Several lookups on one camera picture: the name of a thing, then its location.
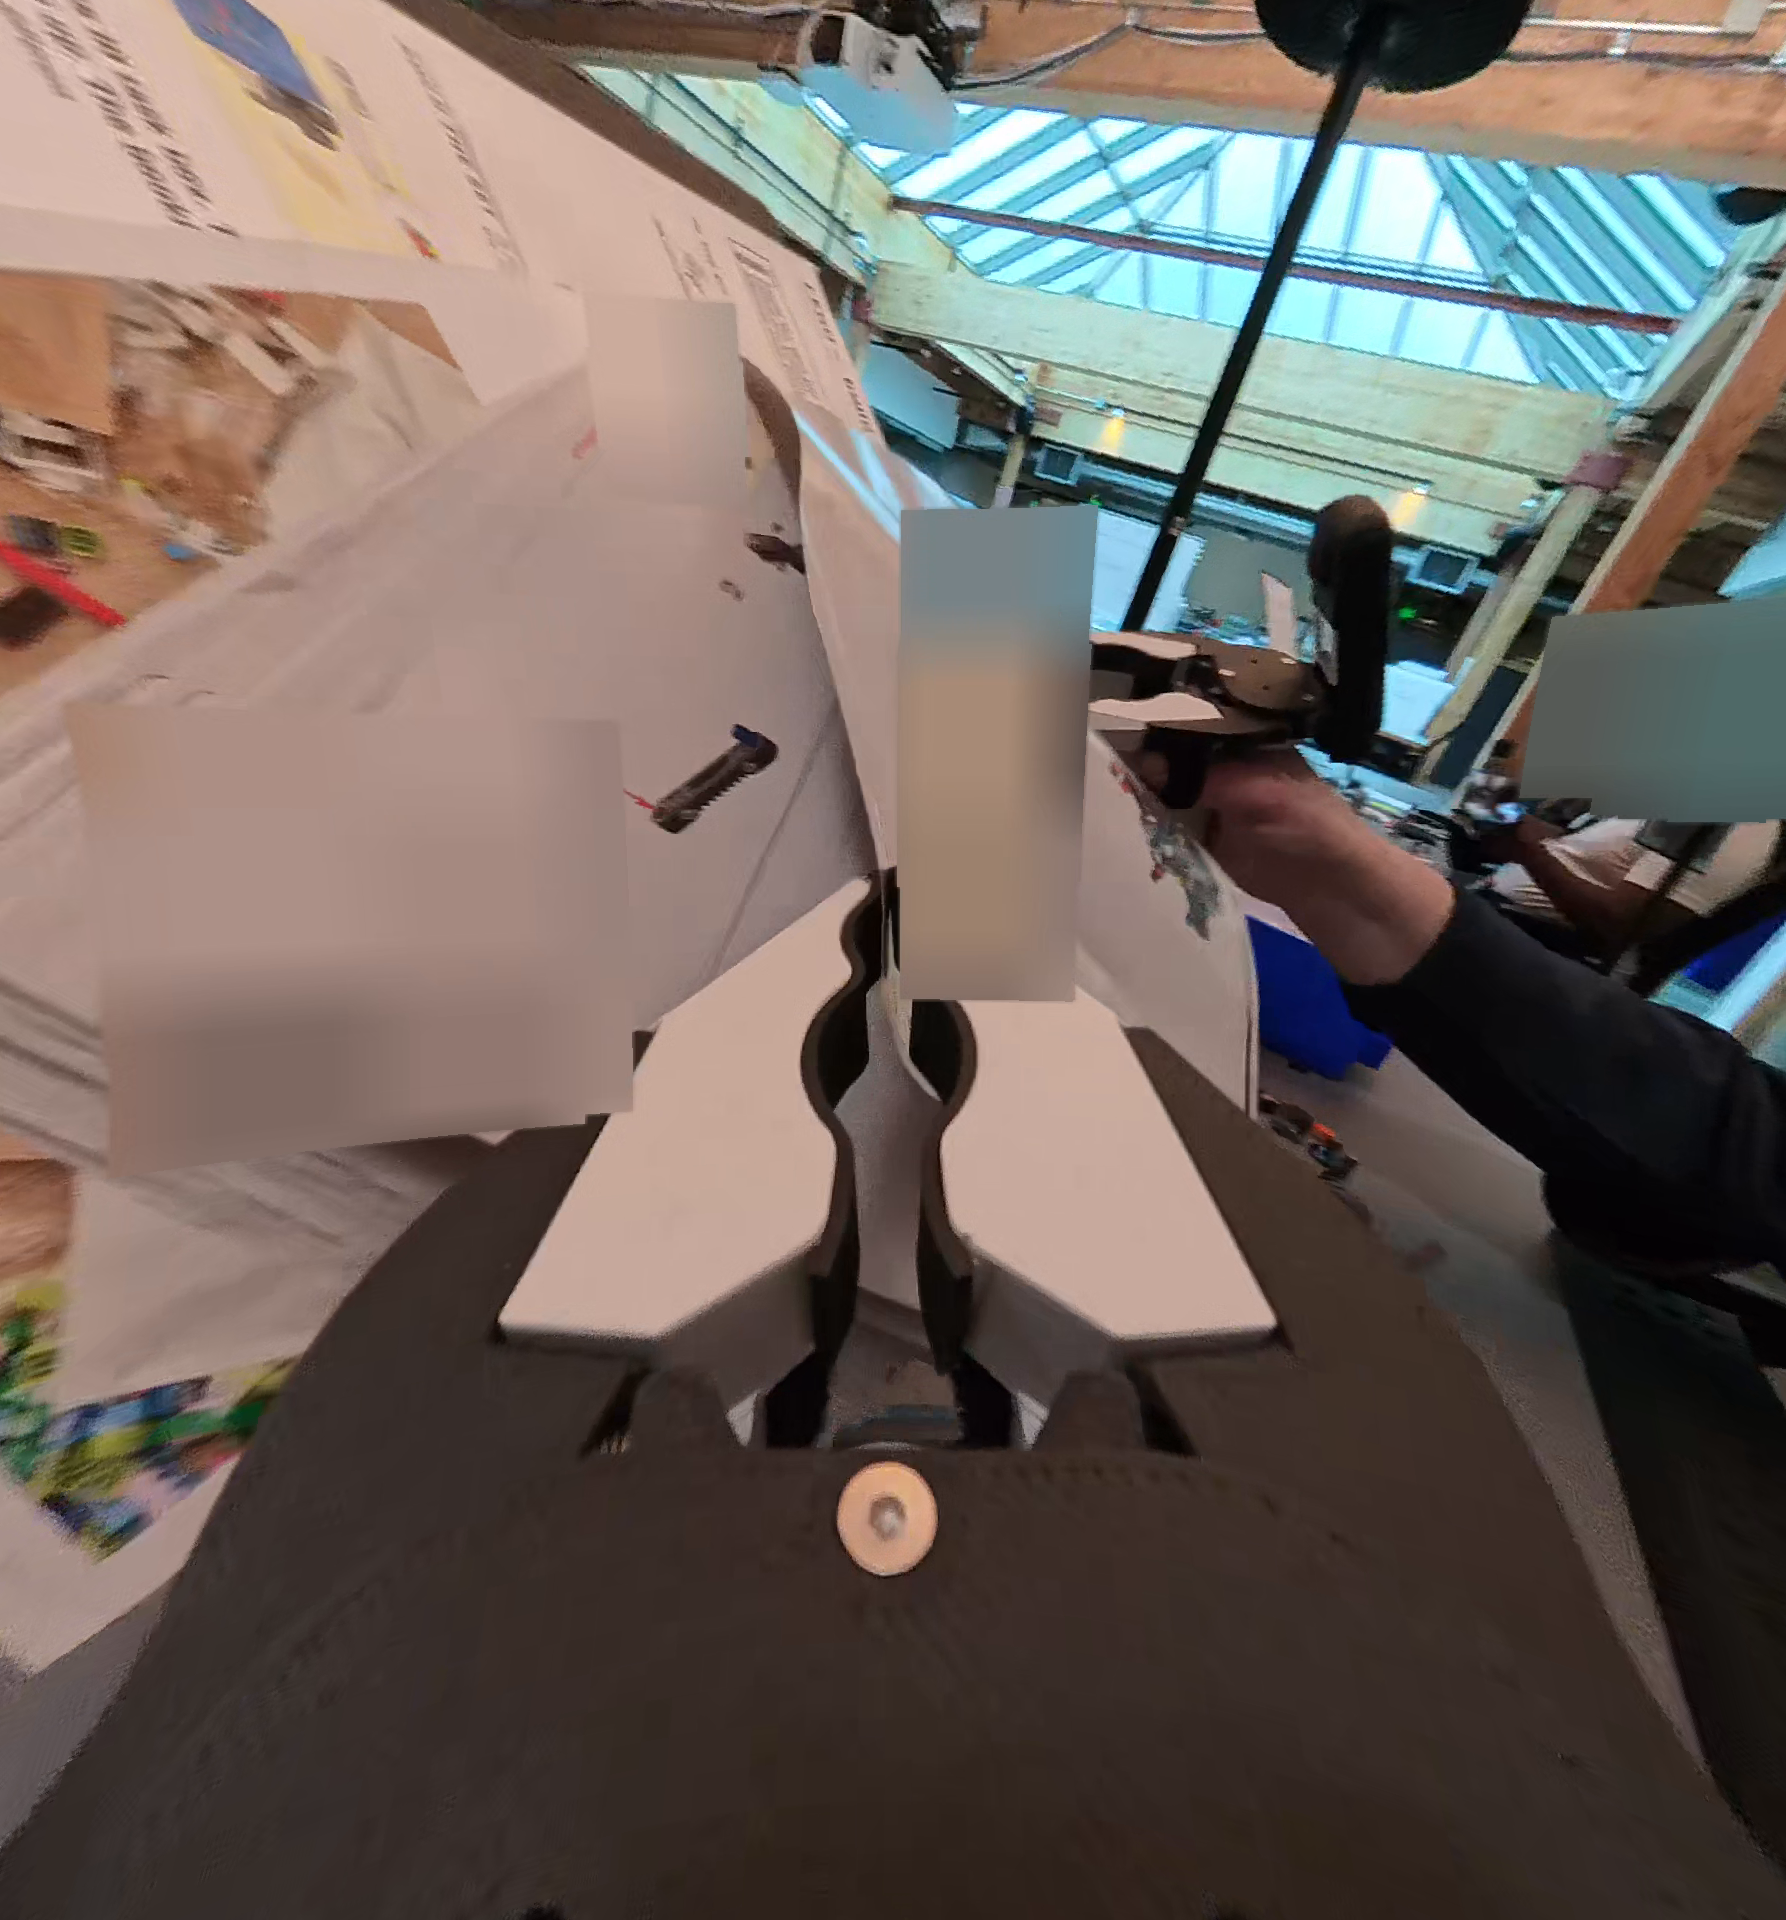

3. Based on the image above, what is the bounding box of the white lego instruction booklet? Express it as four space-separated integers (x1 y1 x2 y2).
0 0 1261 1674

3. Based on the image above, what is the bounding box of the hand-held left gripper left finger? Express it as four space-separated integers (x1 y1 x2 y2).
496 876 885 1444

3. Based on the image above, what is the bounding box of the white ceiling device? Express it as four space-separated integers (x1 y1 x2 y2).
800 13 960 156

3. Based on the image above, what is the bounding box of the black pole stand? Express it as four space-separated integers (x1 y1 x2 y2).
1117 0 1534 640

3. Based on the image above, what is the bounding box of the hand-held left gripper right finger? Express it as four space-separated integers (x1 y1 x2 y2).
906 999 1279 1416

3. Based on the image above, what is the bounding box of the person's right forearm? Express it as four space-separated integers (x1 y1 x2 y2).
1339 883 1786 1398

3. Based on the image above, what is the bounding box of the cluster of small lego pieces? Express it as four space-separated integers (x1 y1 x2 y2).
1257 1093 1361 1184

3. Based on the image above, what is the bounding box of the blue bin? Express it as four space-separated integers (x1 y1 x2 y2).
1245 916 1393 1079

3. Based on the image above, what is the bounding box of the person's right hand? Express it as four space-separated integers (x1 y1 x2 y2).
1117 742 1456 989

